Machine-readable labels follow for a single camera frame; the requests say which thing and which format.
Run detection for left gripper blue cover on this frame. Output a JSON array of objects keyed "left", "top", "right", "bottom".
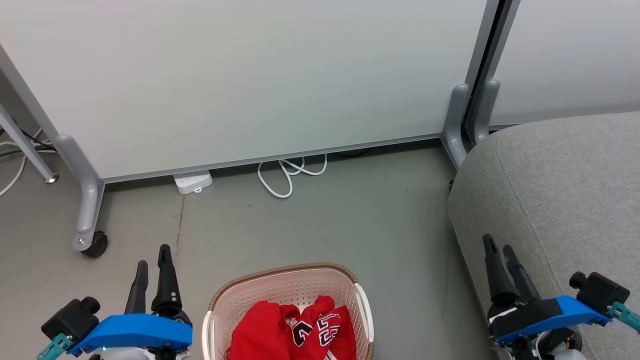
[{"left": 67, "top": 244, "right": 194, "bottom": 360}]

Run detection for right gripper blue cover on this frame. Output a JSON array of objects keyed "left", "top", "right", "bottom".
[{"left": 481, "top": 233, "right": 614, "bottom": 360}]

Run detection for red garment with small print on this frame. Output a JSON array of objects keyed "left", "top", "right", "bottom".
[{"left": 226, "top": 300, "right": 301, "bottom": 360}]

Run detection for red jersey with number print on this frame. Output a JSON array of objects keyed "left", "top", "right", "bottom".
[{"left": 282, "top": 295, "right": 358, "bottom": 360}]

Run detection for grey fabric sofa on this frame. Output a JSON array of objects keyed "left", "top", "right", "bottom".
[{"left": 447, "top": 111, "right": 640, "bottom": 360}]

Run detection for black caster wheel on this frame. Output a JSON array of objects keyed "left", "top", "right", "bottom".
[{"left": 81, "top": 230, "right": 109, "bottom": 259}]

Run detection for grey partition foot with caster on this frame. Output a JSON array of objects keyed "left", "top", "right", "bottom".
[{"left": 54, "top": 133, "right": 106, "bottom": 252}]

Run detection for white power strip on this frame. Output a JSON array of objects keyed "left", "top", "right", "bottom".
[{"left": 172, "top": 170, "right": 214, "bottom": 195}]

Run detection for beige plastic laundry basket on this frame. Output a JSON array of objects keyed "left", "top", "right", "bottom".
[{"left": 201, "top": 262, "right": 375, "bottom": 360}]

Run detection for grey metal table leg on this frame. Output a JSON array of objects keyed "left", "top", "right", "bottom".
[{"left": 0, "top": 104, "right": 60, "bottom": 185}]

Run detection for large white partition board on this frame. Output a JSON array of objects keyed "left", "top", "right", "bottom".
[{"left": 0, "top": 0, "right": 501, "bottom": 184}]

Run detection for narrow white partition board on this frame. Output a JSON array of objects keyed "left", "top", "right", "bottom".
[{"left": 487, "top": 0, "right": 640, "bottom": 129}]

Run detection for teal left camera connector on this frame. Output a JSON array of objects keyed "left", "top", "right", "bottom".
[{"left": 36, "top": 333, "right": 75, "bottom": 360}]

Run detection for teal camera connector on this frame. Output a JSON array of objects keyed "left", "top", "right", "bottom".
[
  {"left": 607, "top": 301, "right": 640, "bottom": 334},
  {"left": 36, "top": 333, "right": 75, "bottom": 360}
]

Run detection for teal right camera connector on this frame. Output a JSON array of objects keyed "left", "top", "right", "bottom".
[{"left": 607, "top": 301, "right": 640, "bottom": 334}]

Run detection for looped white power cord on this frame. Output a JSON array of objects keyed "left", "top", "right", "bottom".
[{"left": 257, "top": 153, "right": 329, "bottom": 200}]

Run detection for white floor cable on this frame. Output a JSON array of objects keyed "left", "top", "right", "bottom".
[{"left": 0, "top": 128, "right": 45, "bottom": 197}]

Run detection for black floor cables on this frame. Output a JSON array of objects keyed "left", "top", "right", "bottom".
[{"left": 0, "top": 128, "right": 57, "bottom": 157}]

